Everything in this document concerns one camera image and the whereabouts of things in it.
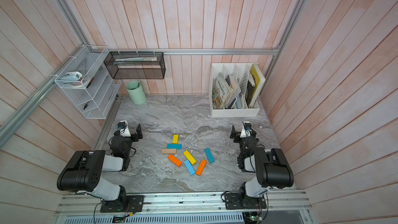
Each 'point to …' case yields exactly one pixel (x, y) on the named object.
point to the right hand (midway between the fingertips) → (241, 125)
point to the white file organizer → (242, 71)
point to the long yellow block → (189, 156)
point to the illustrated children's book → (221, 89)
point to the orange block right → (201, 167)
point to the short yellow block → (175, 139)
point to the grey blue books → (235, 93)
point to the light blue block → (189, 167)
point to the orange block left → (175, 160)
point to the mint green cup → (136, 92)
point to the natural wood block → (169, 151)
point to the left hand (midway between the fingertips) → (133, 126)
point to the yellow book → (259, 80)
